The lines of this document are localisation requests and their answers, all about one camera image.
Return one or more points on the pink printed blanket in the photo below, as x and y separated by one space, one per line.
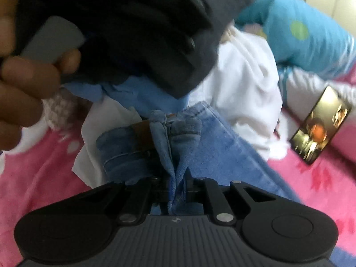
319 189

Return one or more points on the smartphone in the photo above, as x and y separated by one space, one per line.
319 128

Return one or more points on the light blue cloth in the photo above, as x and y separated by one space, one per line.
130 91

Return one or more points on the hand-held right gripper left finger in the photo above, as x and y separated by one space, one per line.
159 187

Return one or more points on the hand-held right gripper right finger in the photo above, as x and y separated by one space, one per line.
195 187

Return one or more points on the person's left hand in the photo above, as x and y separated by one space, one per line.
25 80

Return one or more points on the teal cloth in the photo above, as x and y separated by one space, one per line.
300 33

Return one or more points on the blue jeans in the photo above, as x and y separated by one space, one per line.
178 144

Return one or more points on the white cloth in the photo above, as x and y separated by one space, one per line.
244 89

